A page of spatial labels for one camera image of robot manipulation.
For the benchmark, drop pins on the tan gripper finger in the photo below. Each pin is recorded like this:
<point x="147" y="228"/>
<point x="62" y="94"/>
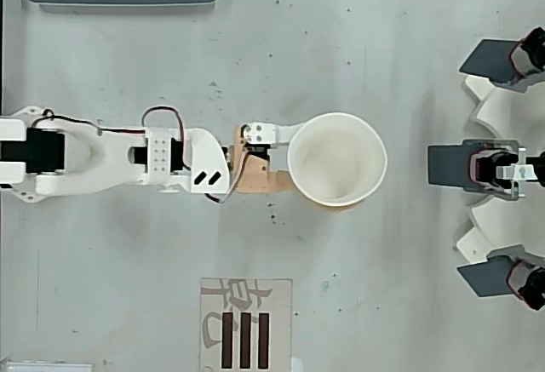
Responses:
<point x="277" y="181"/>

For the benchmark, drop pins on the tan gripper body with servo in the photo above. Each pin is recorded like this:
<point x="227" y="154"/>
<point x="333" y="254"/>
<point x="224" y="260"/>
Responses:
<point x="252" y="174"/>

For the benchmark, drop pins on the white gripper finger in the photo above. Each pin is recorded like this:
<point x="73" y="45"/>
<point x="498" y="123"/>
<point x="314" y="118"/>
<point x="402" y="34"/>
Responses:
<point x="264" y="133"/>

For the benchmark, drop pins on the white paper cup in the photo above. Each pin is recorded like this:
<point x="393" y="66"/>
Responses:
<point x="336" y="159"/>

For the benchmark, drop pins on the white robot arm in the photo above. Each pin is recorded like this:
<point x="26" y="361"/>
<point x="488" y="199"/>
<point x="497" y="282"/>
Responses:
<point x="106" y="163"/>

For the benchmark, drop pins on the printed paper mat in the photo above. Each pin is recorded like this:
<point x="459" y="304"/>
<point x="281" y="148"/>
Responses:
<point x="277" y="312"/>

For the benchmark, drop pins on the grey dispenser paddle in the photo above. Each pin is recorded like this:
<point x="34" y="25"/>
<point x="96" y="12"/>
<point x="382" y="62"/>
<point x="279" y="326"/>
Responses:
<point x="447" y="165"/>
<point x="485" y="278"/>
<point x="487" y="61"/>

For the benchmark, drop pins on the red black dispenser motor unit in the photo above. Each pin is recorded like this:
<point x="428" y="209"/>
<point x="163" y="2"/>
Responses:
<point x="528" y="280"/>
<point x="530" y="55"/>
<point x="489" y="167"/>

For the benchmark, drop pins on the flat white box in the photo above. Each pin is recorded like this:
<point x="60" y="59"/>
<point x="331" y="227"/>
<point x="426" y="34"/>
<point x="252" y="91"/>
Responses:
<point x="42" y="367"/>

